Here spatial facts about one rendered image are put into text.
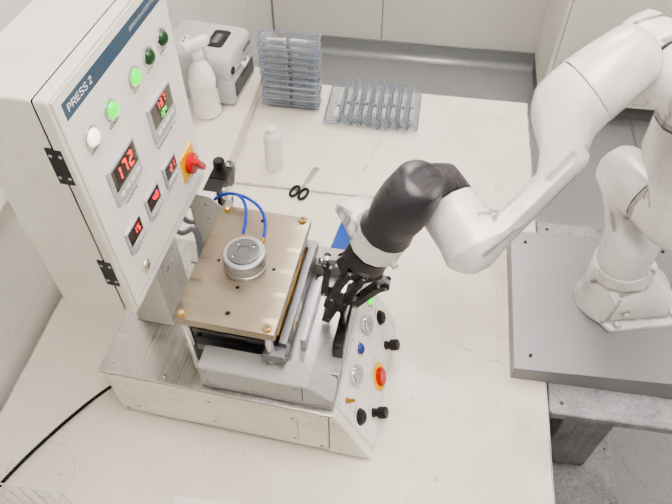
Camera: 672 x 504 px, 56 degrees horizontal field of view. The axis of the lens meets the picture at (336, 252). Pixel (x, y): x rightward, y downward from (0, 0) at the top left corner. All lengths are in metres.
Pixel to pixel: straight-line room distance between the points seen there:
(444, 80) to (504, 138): 1.56
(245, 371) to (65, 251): 0.38
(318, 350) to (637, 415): 0.71
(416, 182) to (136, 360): 0.68
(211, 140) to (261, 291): 0.87
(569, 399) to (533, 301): 0.23
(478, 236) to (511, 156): 1.03
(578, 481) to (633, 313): 0.84
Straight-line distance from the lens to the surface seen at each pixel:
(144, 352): 1.30
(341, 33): 3.64
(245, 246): 1.13
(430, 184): 0.90
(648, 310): 1.55
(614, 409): 1.51
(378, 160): 1.87
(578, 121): 0.96
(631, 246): 1.39
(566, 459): 2.22
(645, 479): 2.34
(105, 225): 0.93
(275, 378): 1.14
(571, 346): 1.49
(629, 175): 1.32
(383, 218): 0.92
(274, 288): 1.11
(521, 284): 1.56
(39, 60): 0.86
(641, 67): 0.98
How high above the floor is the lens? 2.00
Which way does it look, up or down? 50 degrees down
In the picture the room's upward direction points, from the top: straight up
